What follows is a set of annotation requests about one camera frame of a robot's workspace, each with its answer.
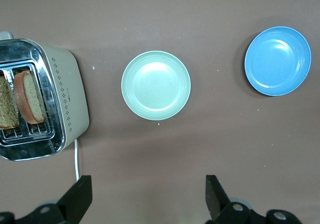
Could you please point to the pale green plate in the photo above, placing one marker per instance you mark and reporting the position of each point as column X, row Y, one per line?
column 156, row 85

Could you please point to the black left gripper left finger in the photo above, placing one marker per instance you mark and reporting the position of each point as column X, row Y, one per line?
column 77, row 199

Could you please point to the brown bread slice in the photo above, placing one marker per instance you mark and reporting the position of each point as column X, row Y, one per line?
column 32, row 99
column 7, row 104

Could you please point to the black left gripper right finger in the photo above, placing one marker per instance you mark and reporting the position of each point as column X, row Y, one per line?
column 215, row 199

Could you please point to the blue plate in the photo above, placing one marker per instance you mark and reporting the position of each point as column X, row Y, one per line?
column 277, row 61

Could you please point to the beige chrome-topped toaster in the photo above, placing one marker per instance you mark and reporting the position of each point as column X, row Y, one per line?
column 72, row 96

